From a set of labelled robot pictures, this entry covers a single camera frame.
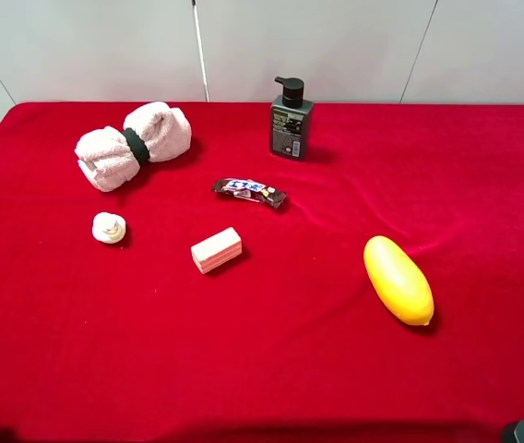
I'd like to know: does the dark candy bar wrapper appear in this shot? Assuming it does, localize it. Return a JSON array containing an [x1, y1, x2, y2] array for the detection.
[[212, 178, 287, 210]]

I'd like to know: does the black pump bottle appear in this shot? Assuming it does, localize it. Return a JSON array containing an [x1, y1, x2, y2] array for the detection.
[[269, 77, 314, 161]]

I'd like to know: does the black towel band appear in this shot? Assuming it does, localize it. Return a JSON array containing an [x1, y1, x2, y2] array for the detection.
[[122, 127, 150, 165]]

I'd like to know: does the yellow mango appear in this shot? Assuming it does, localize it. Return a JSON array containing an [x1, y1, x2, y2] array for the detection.
[[363, 235, 435, 326]]

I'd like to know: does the rolled pink towel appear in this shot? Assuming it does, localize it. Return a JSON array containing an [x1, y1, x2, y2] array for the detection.
[[75, 102, 192, 192]]

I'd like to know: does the red velvet table cloth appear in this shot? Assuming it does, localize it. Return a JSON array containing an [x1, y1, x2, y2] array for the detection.
[[0, 102, 524, 442]]

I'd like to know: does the white pole behind table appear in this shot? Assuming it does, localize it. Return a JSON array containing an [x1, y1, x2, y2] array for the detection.
[[191, 0, 210, 102]]

